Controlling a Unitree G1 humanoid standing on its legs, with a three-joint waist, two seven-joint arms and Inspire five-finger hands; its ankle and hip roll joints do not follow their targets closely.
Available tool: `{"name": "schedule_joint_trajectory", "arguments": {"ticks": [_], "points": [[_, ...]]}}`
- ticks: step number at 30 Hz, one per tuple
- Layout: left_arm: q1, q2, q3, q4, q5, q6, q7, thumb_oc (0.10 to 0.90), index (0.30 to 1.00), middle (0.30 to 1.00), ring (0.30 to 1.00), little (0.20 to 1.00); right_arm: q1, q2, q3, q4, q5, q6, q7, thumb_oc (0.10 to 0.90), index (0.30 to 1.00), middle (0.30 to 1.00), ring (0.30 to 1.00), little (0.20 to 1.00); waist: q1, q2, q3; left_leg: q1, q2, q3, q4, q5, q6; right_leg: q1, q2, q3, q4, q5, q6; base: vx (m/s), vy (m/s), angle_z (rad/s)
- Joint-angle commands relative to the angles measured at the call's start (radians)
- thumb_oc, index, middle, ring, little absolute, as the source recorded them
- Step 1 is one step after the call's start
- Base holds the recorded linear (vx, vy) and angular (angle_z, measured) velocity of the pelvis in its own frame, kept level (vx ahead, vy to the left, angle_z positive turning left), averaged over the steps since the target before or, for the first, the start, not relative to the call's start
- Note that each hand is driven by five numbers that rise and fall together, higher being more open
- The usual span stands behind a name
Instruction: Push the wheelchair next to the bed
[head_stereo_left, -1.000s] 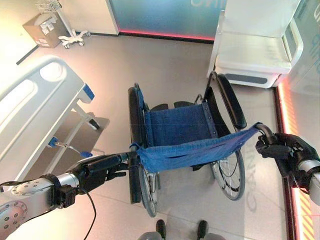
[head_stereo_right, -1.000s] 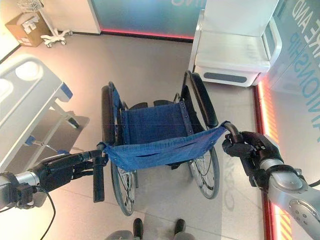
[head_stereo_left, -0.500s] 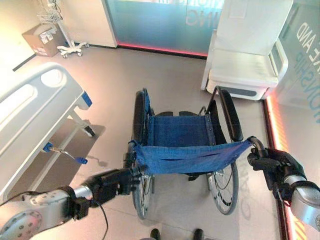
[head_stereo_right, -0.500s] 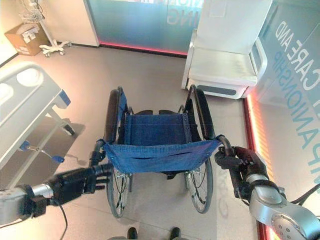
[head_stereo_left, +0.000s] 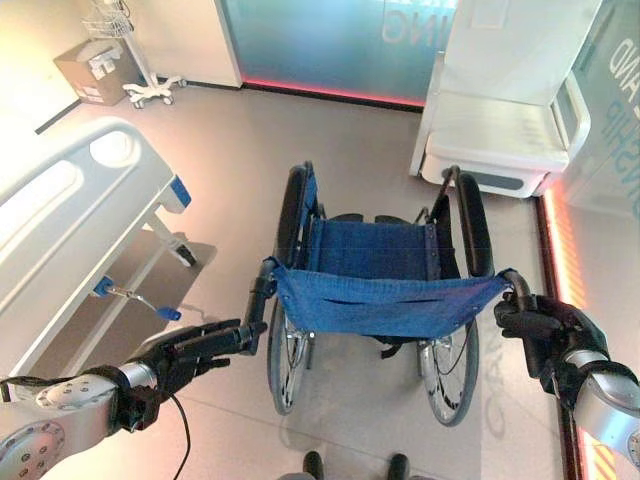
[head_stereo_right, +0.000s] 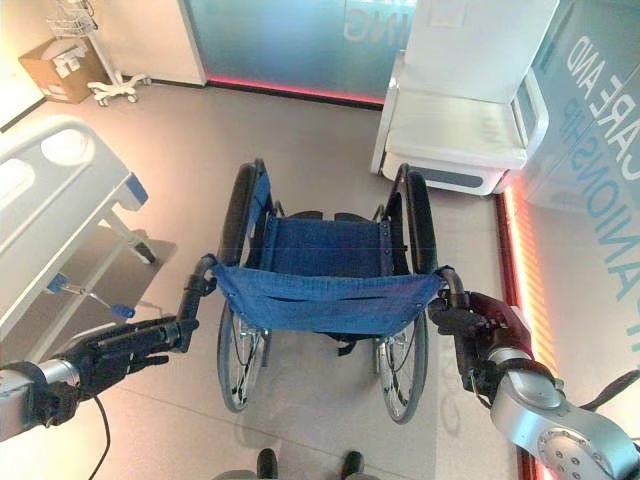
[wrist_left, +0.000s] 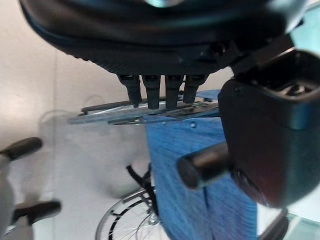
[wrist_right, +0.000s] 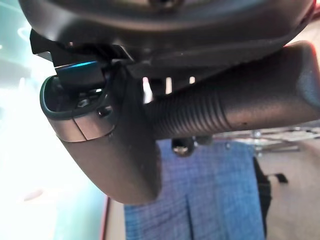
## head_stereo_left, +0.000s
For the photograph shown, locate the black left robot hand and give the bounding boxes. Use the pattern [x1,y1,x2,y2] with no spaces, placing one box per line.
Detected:
[140,319,269,395]

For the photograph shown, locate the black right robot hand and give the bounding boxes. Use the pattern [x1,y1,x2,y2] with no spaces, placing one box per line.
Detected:
[493,291,611,397]

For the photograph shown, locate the blue folding wheelchair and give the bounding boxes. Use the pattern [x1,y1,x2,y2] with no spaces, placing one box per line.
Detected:
[243,160,537,428]

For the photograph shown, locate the white hospital bed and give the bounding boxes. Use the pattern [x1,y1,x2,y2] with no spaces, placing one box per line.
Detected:
[0,116,198,387]

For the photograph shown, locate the black left robot foot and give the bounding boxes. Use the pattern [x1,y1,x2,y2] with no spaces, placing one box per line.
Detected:
[302,450,325,480]

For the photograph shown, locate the black robot foot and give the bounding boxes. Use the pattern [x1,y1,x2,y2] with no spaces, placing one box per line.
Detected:
[388,452,411,480]
[302,450,325,480]

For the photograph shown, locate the black right robot foot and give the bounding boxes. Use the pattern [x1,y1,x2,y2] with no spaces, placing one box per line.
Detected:
[388,452,411,480]

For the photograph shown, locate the white medical cabinet unit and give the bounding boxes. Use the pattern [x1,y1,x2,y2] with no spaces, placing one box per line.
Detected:
[408,0,605,198]

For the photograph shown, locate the brown cardboard box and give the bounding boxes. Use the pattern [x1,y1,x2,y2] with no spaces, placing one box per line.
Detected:
[53,41,144,107]

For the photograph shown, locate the white rolling stand with basket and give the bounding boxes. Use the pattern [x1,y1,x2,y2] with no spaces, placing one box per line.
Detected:
[81,0,188,110]

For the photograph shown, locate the blue-handled bed crank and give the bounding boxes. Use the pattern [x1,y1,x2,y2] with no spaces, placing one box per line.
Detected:
[93,277,182,322]

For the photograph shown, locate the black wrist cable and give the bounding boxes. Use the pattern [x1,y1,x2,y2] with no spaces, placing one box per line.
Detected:
[167,393,194,480]

